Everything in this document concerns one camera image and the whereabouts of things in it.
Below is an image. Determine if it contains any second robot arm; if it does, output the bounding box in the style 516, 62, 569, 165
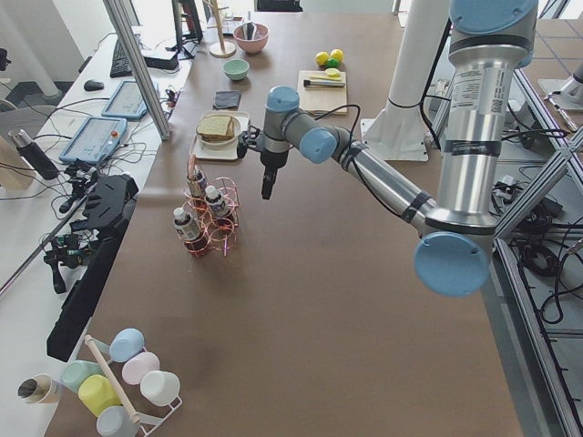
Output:
537, 65, 582, 133

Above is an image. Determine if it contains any grey folded cloth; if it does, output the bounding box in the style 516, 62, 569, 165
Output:
213, 90, 241, 110

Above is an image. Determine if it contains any tea bottle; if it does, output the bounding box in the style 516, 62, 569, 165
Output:
190, 168, 207, 198
205, 185, 234, 228
173, 207, 208, 256

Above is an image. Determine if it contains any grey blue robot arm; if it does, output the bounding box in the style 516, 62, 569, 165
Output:
259, 1, 537, 297

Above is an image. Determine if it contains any tea bottle front outer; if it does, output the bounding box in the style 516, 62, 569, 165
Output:
173, 207, 208, 256

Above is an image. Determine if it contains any tea bottle rear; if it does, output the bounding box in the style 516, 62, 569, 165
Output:
190, 168, 207, 198

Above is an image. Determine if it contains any copper wire bottle rack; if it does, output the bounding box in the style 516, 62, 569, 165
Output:
183, 153, 240, 258

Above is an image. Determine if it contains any cream rabbit tray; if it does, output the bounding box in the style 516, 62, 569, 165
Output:
189, 110, 250, 161

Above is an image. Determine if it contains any tea bottle front middle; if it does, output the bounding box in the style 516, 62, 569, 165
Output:
205, 185, 234, 228

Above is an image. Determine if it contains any black long device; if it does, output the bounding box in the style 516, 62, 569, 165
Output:
45, 174, 138, 362

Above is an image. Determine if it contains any lemon half slice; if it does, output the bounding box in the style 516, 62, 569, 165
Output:
324, 68, 341, 78

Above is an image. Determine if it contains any blue teach pendant near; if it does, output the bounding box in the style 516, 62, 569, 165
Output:
58, 117, 128, 165

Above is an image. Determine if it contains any bamboo cutting board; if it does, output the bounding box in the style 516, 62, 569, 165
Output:
297, 70, 347, 114

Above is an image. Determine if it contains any blue teach pendant far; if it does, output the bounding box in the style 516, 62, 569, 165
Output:
101, 80, 148, 121

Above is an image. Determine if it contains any white wire cup rack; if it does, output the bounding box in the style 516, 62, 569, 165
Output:
107, 362, 182, 436

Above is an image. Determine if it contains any yellow lemon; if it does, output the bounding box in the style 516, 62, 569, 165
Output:
314, 51, 330, 66
330, 48, 344, 63

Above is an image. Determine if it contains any blue teach pendant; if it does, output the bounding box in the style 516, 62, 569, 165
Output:
101, 80, 148, 121
58, 117, 128, 165

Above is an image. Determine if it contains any black bottle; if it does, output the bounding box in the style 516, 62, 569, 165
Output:
8, 129, 59, 180

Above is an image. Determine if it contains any green cup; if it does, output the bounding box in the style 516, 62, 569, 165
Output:
60, 360, 103, 394

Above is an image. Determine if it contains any black keyboard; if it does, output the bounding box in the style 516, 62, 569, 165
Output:
109, 40, 132, 78

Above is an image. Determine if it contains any aluminium frame post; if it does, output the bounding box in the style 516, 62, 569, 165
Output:
103, 0, 171, 141

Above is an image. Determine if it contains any wooden rack handle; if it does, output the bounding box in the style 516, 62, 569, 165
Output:
84, 335, 141, 424

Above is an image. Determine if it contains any yellow plastic knife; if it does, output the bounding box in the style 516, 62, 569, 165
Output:
308, 75, 343, 82

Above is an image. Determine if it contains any black mouse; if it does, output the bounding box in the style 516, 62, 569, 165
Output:
84, 79, 104, 92

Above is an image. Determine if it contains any white cup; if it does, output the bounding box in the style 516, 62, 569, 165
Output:
139, 371, 180, 406

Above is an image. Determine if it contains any yellow lemon lower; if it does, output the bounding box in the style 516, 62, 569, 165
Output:
330, 48, 344, 63

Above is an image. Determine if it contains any pink bowl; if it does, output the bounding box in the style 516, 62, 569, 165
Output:
233, 23, 270, 54

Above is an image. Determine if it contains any pink cup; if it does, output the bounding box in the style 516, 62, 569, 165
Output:
121, 351, 160, 385

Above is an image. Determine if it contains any wooden stand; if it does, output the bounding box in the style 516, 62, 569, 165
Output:
203, 0, 237, 58

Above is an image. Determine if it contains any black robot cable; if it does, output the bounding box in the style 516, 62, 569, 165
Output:
309, 17, 570, 219

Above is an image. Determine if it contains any mint green bowl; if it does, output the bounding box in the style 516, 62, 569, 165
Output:
222, 59, 250, 81

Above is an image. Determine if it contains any yellow cup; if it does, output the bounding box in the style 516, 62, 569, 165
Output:
77, 374, 121, 417

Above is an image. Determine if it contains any steel paper cup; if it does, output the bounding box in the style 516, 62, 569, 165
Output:
17, 373, 62, 404

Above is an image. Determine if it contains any yellow lemon upper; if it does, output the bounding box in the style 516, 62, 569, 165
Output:
314, 51, 330, 66

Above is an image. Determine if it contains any steel scoop in bowl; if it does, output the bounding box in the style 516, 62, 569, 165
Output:
242, 12, 256, 41

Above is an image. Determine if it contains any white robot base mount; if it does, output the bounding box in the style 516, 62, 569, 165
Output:
363, 0, 450, 161

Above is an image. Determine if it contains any grey blue cup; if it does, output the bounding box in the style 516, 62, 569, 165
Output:
96, 406, 139, 437

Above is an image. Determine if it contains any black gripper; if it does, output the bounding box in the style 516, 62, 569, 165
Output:
261, 159, 279, 200

